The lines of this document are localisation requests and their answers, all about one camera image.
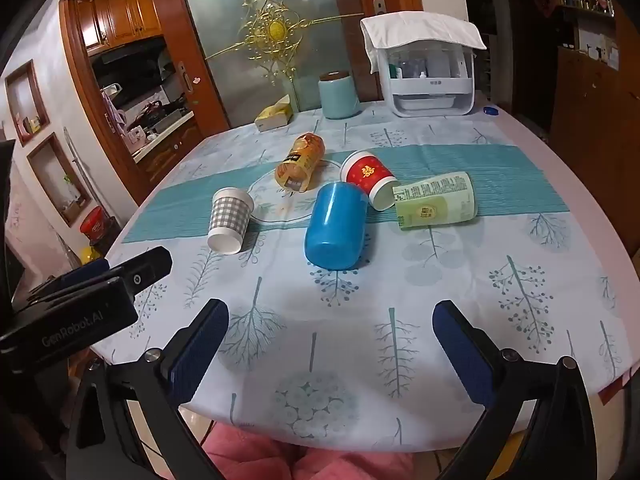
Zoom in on brown wooden cabinet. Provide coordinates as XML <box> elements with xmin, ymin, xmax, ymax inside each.
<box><xmin>549</xmin><ymin>44</ymin><xmax>640</xmax><ymax>257</ymax></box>

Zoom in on orange printed clear cup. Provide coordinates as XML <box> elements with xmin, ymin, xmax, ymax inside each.
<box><xmin>274</xmin><ymin>132</ymin><xmax>326</xmax><ymax>194</ymax></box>

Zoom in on red paper cup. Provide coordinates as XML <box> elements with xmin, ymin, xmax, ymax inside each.
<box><xmin>340</xmin><ymin>149</ymin><xmax>401</xmax><ymax>211</ymax></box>

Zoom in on teal canister with brown lid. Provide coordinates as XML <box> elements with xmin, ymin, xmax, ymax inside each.
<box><xmin>318</xmin><ymin>72</ymin><xmax>361</xmax><ymax>120</ymax></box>

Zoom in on frosted glass door gold ornament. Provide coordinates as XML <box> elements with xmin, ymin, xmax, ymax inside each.
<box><xmin>174</xmin><ymin>0</ymin><xmax>355</xmax><ymax>129</ymax></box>

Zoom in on kitchen counter with utensils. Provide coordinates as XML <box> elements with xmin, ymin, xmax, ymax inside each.
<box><xmin>122</xmin><ymin>100</ymin><xmax>202</xmax><ymax>163</ymax></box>

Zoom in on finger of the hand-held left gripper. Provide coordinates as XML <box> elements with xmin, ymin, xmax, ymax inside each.
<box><xmin>29</xmin><ymin>258</ymin><xmax>111</xmax><ymax>303</ymax></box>
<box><xmin>106</xmin><ymin>246</ymin><xmax>174</xmax><ymax>294</ymax></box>

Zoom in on tree print tablecloth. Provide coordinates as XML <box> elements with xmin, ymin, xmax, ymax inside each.
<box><xmin>92</xmin><ymin>99</ymin><xmax>640</xmax><ymax>453</ymax></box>

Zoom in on red round container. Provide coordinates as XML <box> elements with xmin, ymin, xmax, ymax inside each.
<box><xmin>79</xmin><ymin>206</ymin><xmax>112</xmax><ymax>241</ymax></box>

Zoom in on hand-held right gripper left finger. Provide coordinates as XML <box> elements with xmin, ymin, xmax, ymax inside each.
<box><xmin>65</xmin><ymin>298</ymin><xmax>231</xmax><ymax>480</ymax></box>

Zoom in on wooden framed wall niche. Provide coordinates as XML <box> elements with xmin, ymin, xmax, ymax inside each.
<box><xmin>4</xmin><ymin>59</ymin><xmax>52</xmax><ymax>147</ymax></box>
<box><xmin>27</xmin><ymin>132</ymin><xmax>94</xmax><ymax>227</ymax></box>

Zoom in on person's pink clothing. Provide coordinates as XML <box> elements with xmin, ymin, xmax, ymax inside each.
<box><xmin>196</xmin><ymin>421</ymin><xmax>442</xmax><ymax>480</ymax></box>

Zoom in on white plastic storage box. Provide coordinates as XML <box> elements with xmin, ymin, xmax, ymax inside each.
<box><xmin>377</xmin><ymin>44</ymin><xmax>476</xmax><ymax>119</ymax></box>

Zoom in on wooden kitchen wall cabinets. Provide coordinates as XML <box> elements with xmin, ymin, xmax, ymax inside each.
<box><xmin>75</xmin><ymin>0</ymin><xmax>164</xmax><ymax>57</ymax></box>

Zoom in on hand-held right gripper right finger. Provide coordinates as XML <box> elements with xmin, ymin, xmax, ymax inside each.
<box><xmin>432</xmin><ymin>300</ymin><xmax>599</xmax><ymax>480</ymax></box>

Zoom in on blue plastic cup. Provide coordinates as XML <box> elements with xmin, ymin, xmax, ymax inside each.
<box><xmin>304</xmin><ymin>181</ymin><xmax>371</xmax><ymax>271</ymax></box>

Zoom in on yellow tissue box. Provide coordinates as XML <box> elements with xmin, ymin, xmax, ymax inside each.
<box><xmin>253</xmin><ymin>94</ymin><xmax>295</xmax><ymax>134</ymax></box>

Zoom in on grey checked paper cup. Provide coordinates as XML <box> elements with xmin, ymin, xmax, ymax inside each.
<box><xmin>207</xmin><ymin>186</ymin><xmax>256</xmax><ymax>256</ymax></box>

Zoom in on green printed cup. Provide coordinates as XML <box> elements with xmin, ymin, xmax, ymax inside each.
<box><xmin>392</xmin><ymin>171</ymin><xmax>479</xmax><ymax>232</ymax></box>

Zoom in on white folded cloth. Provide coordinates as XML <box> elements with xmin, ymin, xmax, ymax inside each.
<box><xmin>360</xmin><ymin>11</ymin><xmax>488</xmax><ymax>75</ymax></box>

